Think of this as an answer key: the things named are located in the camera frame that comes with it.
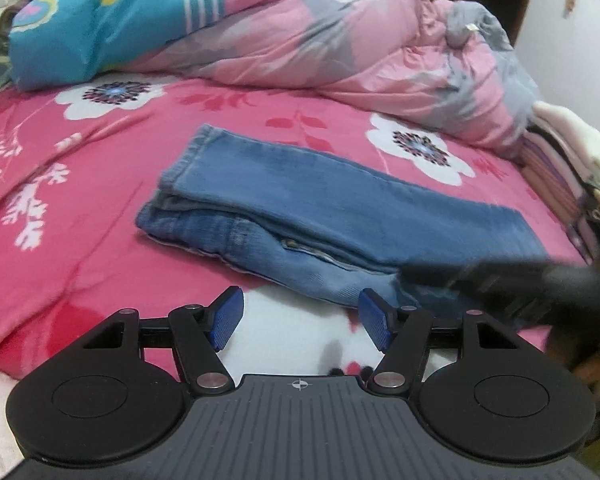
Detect blue jeans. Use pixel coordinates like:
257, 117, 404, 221
135, 124, 546, 331

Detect pink floral blanket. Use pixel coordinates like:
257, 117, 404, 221
0, 72, 600, 480

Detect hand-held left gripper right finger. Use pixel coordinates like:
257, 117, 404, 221
357, 287, 532, 396

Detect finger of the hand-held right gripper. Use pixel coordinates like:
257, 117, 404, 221
400, 257, 556, 329

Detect pink grey teal quilt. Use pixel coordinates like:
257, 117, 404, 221
7, 0, 541, 161

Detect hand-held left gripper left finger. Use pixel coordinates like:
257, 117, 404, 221
81, 285, 245, 396

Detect stack of folded clothes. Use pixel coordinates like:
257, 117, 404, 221
520, 100, 600, 266

